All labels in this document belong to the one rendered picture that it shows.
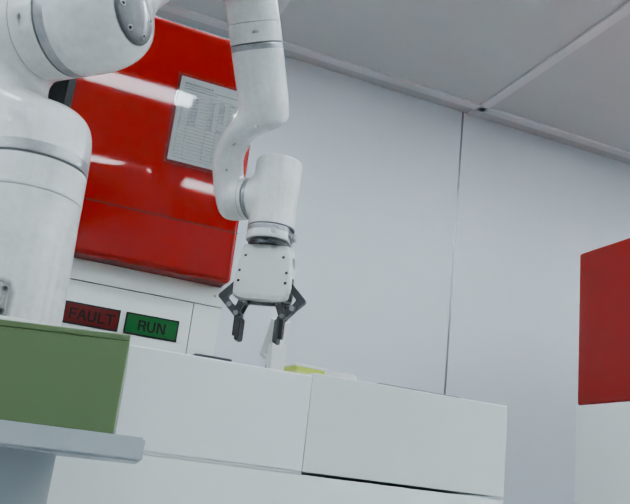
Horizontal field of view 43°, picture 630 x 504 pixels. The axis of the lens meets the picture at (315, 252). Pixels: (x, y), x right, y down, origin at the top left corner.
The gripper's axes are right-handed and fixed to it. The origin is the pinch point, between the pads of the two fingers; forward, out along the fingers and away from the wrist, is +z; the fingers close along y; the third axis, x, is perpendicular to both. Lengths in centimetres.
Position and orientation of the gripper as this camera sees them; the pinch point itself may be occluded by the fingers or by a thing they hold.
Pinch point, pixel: (257, 332)
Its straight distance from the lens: 136.9
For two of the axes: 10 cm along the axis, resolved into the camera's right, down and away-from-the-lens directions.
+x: -1.6, -2.8, -9.5
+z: -1.1, 9.6, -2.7
